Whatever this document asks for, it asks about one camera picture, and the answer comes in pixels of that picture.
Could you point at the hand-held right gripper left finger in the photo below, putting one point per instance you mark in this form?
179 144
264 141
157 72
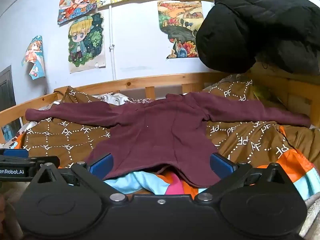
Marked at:
102 165

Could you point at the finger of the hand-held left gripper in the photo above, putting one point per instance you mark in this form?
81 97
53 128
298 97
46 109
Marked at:
15 153

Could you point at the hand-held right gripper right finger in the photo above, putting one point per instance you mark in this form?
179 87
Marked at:
219 166

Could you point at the maroon sweater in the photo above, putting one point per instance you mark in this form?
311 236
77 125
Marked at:
155 135

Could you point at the brown printed blanket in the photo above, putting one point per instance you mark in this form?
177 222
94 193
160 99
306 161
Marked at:
250 140

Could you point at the yellow-green cloth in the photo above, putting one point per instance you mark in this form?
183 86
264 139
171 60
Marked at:
262 93

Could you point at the small curled cartoon poster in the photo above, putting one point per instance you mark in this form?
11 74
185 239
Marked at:
33 55

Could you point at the beige fleece blanket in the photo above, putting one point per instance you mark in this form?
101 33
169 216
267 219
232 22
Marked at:
311 220

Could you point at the blond cartoon character poster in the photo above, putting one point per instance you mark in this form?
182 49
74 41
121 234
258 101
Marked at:
85 42

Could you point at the black puffer jacket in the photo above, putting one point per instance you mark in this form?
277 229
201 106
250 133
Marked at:
250 25

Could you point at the landscape painting poster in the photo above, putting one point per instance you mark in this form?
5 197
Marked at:
178 25

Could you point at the red-haired cartoon girl poster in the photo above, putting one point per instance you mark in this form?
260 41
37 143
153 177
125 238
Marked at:
77 2

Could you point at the dark window frame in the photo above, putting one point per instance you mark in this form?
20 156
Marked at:
5 90

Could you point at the wooden bed frame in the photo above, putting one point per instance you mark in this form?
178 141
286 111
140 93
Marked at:
140 83

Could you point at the white wall pipe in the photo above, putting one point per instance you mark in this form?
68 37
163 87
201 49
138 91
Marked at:
112 42

